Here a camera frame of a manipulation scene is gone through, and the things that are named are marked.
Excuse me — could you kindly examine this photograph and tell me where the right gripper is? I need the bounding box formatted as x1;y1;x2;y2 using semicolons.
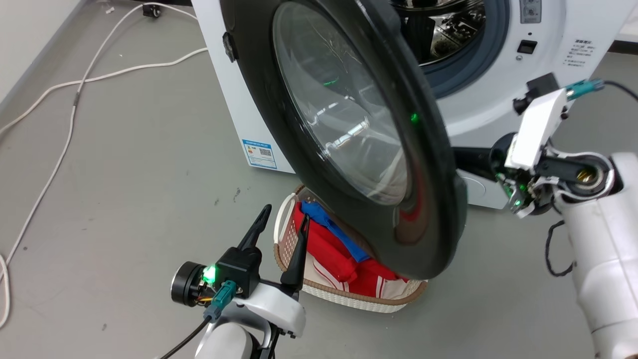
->
453;73;570;219

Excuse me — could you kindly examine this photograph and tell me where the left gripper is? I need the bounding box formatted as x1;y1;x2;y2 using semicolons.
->
171;204;311;341

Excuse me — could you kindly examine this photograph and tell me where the black round glass washer door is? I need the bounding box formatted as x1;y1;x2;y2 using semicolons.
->
219;0;468;281

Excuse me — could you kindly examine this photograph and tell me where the white front-load washing machine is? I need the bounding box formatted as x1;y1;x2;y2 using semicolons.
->
191;0;638;210

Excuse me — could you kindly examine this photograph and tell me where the red garment with white stripes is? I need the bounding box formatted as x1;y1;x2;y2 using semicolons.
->
292;202;412;299

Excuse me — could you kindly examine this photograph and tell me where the blue garment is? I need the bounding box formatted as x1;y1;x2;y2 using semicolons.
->
301;200;370;263

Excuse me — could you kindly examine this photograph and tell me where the blue energy label sticker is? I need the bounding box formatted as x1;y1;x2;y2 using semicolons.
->
242;139;278;171

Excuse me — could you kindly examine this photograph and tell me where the white woven laundry basket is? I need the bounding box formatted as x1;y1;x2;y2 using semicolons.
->
273;185;428;314

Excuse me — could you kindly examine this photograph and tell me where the left gripper teal-plug black cable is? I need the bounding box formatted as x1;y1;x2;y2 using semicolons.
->
159;280;238;359

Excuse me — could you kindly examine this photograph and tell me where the gripper teal-plug black cable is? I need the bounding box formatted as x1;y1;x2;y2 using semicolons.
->
159;280;238;359
565;78;638;103

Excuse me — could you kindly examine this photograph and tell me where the thin black looped arm cable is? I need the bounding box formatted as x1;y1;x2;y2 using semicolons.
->
544;219;575;278

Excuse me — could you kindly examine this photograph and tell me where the right gripper teal-plug black cable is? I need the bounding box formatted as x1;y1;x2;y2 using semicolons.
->
565;78;638;103

